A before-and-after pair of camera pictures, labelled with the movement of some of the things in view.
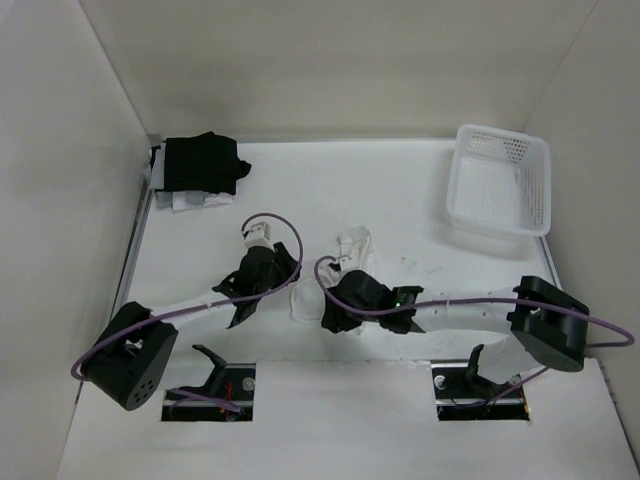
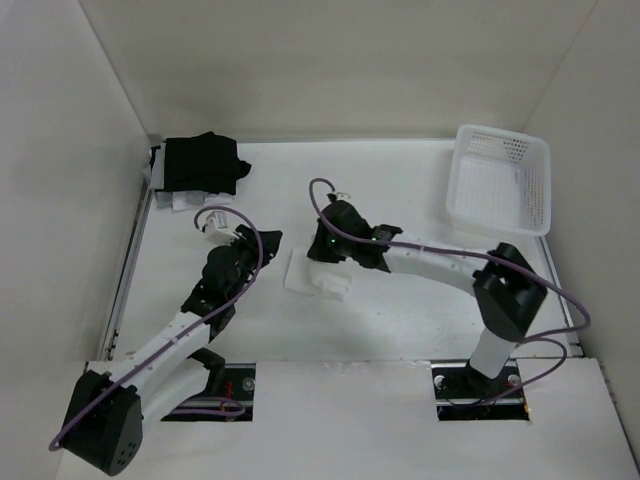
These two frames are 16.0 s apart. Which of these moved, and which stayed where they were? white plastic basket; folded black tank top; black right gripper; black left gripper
Moved: black right gripper; black left gripper
Stayed: white plastic basket; folded black tank top
